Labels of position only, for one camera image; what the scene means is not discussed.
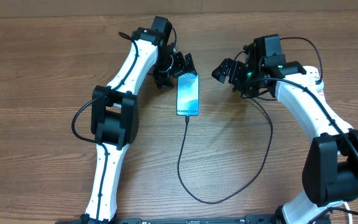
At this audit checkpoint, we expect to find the blue smartphone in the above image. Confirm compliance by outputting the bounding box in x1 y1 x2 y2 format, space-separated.
177 73 200 116

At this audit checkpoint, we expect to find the white power strip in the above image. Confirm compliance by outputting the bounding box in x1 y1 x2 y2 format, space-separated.
303 66 326 102

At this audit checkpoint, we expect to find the black charging cable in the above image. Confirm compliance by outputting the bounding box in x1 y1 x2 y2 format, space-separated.
177 37 324 205

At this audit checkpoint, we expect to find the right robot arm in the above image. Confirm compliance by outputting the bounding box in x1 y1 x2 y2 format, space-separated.
212 34 358 223

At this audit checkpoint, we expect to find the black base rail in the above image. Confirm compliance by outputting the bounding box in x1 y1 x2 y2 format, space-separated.
57 215 285 224

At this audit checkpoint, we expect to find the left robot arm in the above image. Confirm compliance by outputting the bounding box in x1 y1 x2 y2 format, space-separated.
77 16 195 223

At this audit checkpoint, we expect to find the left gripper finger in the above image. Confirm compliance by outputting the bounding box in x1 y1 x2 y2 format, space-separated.
184 53 198 75
155 77 174 90

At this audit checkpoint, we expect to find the white charger adapter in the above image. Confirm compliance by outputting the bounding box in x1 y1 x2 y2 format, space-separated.
315 78 324 95

